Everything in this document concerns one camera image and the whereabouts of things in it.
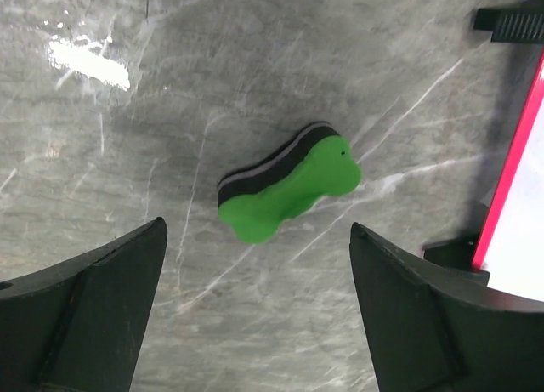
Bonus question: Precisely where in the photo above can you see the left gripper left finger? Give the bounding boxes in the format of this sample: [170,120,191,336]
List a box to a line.
[1,218,167,391]

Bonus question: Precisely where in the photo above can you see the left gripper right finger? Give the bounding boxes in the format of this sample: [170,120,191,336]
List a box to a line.
[349,224,543,391]

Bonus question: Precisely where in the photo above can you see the pink framed whiteboard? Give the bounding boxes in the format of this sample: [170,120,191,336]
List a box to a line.
[472,60,544,301]

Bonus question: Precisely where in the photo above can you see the green whiteboard eraser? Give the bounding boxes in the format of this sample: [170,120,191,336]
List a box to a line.
[217,121,362,244]

